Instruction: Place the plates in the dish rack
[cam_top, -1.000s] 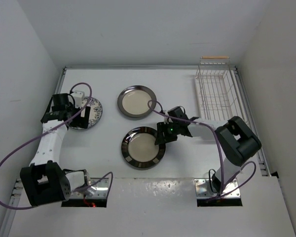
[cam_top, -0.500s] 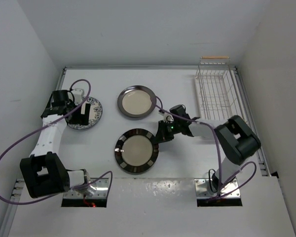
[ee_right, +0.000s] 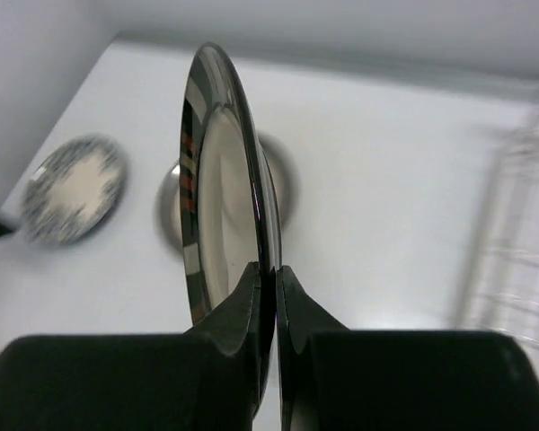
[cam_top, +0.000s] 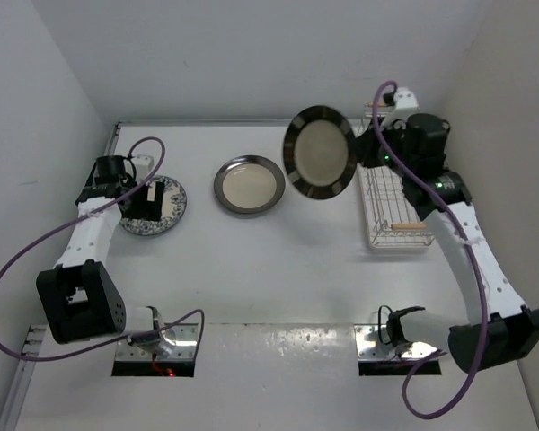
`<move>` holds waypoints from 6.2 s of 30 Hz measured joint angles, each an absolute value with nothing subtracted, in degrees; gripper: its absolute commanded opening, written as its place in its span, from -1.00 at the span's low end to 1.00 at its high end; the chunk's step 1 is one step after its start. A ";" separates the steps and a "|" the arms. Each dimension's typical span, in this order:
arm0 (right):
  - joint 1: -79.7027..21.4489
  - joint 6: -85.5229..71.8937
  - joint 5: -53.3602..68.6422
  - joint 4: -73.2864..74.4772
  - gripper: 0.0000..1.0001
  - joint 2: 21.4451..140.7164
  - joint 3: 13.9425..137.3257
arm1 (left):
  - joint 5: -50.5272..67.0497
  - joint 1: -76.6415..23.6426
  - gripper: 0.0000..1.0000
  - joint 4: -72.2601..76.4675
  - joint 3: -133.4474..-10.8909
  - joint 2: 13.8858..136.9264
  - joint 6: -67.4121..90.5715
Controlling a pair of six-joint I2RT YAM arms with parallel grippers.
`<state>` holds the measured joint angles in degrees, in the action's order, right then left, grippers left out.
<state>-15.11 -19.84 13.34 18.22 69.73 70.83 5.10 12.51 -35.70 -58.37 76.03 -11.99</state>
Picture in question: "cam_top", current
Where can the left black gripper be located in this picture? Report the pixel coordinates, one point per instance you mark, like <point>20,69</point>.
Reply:
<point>139,212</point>

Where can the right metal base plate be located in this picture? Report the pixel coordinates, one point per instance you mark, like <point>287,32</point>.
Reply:
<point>371,349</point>

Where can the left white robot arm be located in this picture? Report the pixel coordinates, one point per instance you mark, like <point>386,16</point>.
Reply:
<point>78,296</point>

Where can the dark rimmed cream plate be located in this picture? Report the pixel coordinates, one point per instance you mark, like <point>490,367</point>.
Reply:
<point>249,185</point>

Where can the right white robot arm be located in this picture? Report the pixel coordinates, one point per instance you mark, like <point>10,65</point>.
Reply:
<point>500,326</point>

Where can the metal base plate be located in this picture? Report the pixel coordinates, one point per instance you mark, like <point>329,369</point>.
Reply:
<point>177,344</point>
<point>371,349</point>

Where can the blue floral plate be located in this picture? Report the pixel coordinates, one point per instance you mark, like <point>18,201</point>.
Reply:
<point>174,206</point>

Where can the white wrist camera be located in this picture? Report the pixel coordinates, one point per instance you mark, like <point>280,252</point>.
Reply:
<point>401,103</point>
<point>143,165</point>

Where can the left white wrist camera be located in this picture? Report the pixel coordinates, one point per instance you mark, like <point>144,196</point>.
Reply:
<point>143,165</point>

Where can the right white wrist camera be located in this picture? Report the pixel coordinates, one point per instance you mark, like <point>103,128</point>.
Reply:
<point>401,103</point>

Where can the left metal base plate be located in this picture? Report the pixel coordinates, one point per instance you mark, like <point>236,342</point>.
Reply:
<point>177,344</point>

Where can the black checkered rim plate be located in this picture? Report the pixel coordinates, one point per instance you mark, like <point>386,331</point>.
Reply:
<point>317,152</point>

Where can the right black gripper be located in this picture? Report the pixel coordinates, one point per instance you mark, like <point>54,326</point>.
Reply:
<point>364,145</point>

